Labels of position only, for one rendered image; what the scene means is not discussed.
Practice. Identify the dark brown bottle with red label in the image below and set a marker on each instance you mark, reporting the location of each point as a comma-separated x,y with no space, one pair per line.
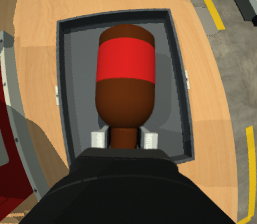
125,81

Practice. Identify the grey rectangular tray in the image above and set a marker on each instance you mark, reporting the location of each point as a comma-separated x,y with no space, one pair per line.
77,43

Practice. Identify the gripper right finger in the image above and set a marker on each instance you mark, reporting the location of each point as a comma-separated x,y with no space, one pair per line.
146,139

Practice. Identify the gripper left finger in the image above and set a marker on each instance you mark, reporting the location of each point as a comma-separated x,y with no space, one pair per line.
101,138

